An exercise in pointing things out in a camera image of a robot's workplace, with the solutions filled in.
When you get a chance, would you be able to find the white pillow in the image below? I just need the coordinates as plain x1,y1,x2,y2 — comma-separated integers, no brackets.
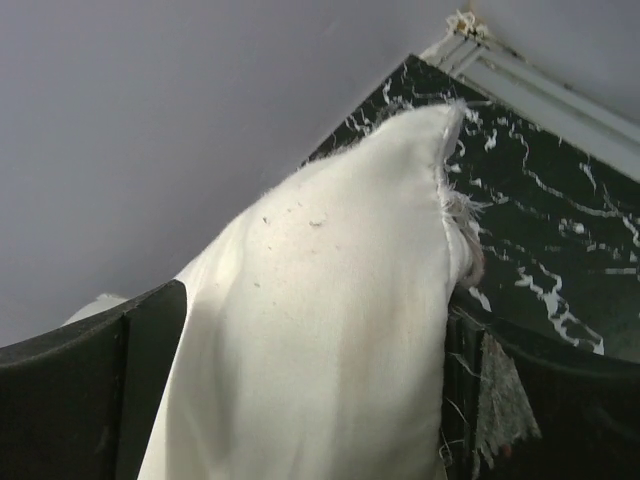
64,97,494,480

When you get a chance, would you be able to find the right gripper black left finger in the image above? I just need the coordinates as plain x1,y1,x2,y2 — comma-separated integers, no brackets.
1,281,186,480

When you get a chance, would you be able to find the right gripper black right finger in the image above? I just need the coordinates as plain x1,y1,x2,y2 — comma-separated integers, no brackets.
440,290,639,479

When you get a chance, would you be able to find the aluminium frame rail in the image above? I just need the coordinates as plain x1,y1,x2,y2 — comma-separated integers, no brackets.
419,10,639,181

